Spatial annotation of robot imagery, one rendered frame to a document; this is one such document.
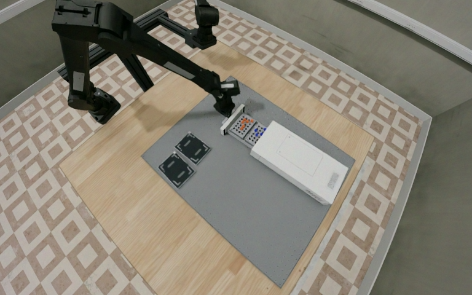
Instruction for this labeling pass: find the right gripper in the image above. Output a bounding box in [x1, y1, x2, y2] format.
[213, 96, 235, 118]

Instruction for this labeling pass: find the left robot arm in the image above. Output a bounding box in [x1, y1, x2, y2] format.
[192, 0, 219, 46]

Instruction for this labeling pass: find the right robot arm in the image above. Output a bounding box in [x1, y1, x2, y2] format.
[51, 0, 240, 122]

